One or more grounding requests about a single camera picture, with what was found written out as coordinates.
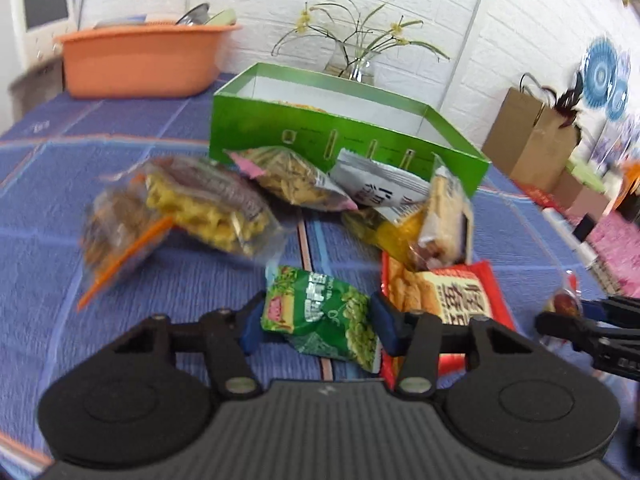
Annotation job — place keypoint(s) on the small cardboard box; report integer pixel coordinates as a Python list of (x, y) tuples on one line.
[(575, 190)]

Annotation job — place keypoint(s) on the small red date packet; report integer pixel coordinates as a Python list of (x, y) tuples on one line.
[(562, 302)]

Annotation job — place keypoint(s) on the pink-edged bag of strips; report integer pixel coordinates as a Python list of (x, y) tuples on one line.
[(290, 180)]

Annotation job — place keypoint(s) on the red flat box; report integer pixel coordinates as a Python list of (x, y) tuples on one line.
[(537, 196)]

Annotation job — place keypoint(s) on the green plant with yellow flowers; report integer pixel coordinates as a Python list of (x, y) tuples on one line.
[(350, 30)]

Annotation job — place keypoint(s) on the orange plastic basin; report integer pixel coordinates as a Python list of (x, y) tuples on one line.
[(135, 65)]

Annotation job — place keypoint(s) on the green pea snack packet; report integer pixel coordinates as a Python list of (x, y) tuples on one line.
[(320, 315)]

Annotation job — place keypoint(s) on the glass vase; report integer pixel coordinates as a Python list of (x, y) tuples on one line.
[(352, 71)]

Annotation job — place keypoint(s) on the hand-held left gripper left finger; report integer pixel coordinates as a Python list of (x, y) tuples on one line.
[(251, 327)]

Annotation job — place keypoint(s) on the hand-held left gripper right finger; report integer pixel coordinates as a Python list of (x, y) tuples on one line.
[(386, 326)]

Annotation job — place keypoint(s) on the pink patterned cloth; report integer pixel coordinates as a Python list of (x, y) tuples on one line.
[(617, 245)]

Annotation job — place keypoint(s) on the blue-lidded jar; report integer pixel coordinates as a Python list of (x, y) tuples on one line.
[(120, 22)]

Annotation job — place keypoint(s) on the yellow snack packet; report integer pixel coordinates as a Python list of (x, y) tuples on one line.
[(387, 237)]

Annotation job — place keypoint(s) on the dark red dried plant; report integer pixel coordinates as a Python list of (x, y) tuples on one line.
[(567, 102)]

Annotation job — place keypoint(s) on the brown paper bag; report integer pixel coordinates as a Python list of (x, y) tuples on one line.
[(525, 140)]

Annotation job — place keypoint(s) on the steel bowl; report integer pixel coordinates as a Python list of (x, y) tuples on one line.
[(192, 15)]

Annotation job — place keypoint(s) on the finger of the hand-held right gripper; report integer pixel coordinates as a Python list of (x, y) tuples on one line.
[(612, 308), (565, 326)]

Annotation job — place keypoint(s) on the clear cracker packet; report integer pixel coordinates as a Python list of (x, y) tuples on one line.
[(447, 210)]

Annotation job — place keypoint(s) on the white and grey snack packet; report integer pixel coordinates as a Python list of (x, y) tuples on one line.
[(372, 182)]

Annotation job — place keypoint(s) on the small blue paper fan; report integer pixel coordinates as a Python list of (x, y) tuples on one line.
[(618, 97)]

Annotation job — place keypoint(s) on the red snack packet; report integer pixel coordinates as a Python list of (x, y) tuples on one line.
[(450, 290)]

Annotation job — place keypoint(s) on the white appliance with screen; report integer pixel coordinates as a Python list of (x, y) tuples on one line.
[(45, 10)]

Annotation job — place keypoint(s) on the brown snack bag orange zip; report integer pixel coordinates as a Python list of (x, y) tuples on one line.
[(112, 230)]

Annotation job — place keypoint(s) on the clear bag of yellow waffles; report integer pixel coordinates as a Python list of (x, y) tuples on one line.
[(210, 205)]

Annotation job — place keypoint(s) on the white box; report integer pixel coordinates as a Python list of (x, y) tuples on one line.
[(562, 225)]

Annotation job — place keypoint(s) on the large blue paper fan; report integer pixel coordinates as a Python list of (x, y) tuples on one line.
[(597, 70)]

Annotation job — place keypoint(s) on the green cardboard box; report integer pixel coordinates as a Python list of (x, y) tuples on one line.
[(260, 125)]

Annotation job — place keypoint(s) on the pale green bowl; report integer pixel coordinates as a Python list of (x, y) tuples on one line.
[(222, 17)]

